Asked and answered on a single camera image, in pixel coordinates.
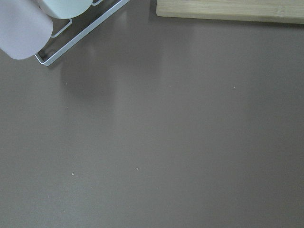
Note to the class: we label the pale green cup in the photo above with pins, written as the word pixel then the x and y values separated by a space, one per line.
pixel 64 9

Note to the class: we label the pink cup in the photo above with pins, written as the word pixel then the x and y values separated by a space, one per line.
pixel 24 28

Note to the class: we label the wooden cutting board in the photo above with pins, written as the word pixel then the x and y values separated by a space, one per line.
pixel 276 11

